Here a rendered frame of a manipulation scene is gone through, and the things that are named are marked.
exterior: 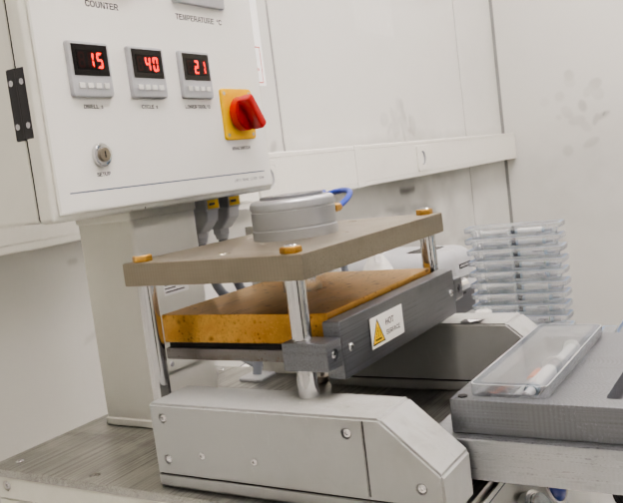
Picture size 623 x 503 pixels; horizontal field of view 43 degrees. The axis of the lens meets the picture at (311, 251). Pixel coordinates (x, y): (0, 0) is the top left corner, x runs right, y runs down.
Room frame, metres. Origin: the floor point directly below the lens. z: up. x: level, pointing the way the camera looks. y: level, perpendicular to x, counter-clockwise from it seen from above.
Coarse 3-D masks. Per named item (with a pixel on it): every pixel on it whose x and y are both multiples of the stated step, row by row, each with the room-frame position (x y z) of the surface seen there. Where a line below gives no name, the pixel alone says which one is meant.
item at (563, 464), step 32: (448, 416) 0.58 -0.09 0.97; (480, 448) 0.53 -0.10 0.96; (512, 448) 0.52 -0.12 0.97; (544, 448) 0.50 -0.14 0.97; (576, 448) 0.49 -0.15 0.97; (608, 448) 0.49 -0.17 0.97; (512, 480) 0.52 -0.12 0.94; (544, 480) 0.51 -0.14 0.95; (576, 480) 0.49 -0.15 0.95; (608, 480) 0.48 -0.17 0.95
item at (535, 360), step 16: (528, 336) 0.66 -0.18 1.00; (544, 336) 0.66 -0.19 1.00; (560, 336) 0.65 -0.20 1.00; (576, 336) 0.64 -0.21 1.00; (512, 352) 0.62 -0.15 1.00; (528, 352) 0.61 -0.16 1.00; (544, 352) 0.61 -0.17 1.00; (560, 352) 0.60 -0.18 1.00; (496, 368) 0.58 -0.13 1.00; (512, 368) 0.57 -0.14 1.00; (528, 368) 0.57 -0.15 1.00; (544, 368) 0.56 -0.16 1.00; (560, 368) 0.56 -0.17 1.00; (512, 384) 0.53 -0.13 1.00; (528, 384) 0.53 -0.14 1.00; (544, 384) 0.53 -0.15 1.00
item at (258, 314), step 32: (256, 288) 0.77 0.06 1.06; (320, 288) 0.72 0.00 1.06; (352, 288) 0.70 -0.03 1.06; (384, 288) 0.68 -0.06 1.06; (192, 320) 0.67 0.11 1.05; (224, 320) 0.65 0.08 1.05; (256, 320) 0.63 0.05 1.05; (288, 320) 0.62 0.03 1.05; (320, 320) 0.60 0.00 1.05; (192, 352) 0.67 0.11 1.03; (224, 352) 0.65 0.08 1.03; (256, 352) 0.63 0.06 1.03
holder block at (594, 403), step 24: (600, 360) 0.60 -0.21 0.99; (576, 384) 0.54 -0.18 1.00; (600, 384) 0.54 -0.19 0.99; (456, 408) 0.55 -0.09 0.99; (480, 408) 0.54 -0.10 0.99; (504, 408) 0.53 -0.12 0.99; (528, 408) 0.52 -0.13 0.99; (552, 408) 0.51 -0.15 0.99; (576, 408) 0.50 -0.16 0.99; (600, 408) 0.49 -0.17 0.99; (480, 432) 0.54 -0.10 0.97; (504, 432) 0.53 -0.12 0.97; (528, 432) 0.52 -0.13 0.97; (552, 432) 0.51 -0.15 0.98; (576, 432) 0.50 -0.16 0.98; (600, 432) 0.49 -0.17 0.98
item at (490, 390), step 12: (540, 324) 0.70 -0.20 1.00; (600, 324) 0.67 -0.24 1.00; (600, 336) 0.66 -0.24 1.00; (588, 348) 0.62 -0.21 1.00; (576, 360) 0.59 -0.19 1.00; (564, 372) 0.56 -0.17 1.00; (480, 384) 0.57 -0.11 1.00; (492, 384) 0.54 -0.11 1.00; (552, 384) 0.53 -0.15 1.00; (492, 396) 0.54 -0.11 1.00; (504, 396) 0.54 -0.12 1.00; (516, 396) 0.53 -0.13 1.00; (528, 396) 0.53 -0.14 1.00; (540, 396) 0.52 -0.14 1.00
